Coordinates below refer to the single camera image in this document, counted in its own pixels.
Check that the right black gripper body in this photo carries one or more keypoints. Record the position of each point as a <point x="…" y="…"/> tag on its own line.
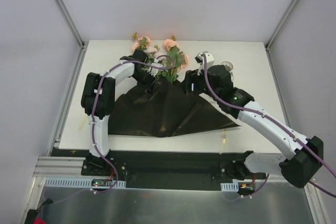
<point x="189" y="84"/>

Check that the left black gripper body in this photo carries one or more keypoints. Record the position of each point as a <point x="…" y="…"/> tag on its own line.
<point x="146" y="80"/>

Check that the black wrapping paper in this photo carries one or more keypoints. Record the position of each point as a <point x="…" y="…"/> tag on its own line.
<point x="165" y="112"/>

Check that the pink artificial flower bouquet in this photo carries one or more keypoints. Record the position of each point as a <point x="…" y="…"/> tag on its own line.
<point x="169" y="56"/>

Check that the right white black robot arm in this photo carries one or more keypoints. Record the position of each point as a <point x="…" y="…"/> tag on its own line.
<point x="300" y="156"/>

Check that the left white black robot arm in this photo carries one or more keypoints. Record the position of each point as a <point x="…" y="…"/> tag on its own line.
<point x="98" y="95"/>

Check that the white ribbed ceramic vase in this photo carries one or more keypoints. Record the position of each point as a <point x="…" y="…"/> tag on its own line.
<point x="229" y="67"/>

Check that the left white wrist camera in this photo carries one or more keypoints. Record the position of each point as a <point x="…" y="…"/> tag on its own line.
<point x="155" y="68"/>

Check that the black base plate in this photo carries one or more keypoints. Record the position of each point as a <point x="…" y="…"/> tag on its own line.
<point x="165" y="170"/>

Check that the right white cable duct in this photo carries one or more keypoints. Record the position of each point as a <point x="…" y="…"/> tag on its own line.
<point x="230" y="187"/>

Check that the white cable duct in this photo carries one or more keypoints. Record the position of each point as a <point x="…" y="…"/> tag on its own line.
<point x="230" y="187"/>
<point x="78" y="183"/>

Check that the aluminium frame rail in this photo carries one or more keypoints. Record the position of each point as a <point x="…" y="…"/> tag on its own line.
<point x="58" y="167"/>

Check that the right aluminium corner post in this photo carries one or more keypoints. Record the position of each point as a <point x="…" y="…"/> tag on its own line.
<point x="281" y="24"/>

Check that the aluminium corner post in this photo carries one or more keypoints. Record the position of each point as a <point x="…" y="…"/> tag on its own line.
<point x="281" y="24"/>
<point x="69" y="22"/>

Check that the left white cable duct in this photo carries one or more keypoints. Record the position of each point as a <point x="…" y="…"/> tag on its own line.
<point x="78" y="183"/>

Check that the left aluminium corner post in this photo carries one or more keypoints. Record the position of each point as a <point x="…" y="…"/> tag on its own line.
<point x="69" y="22"/>

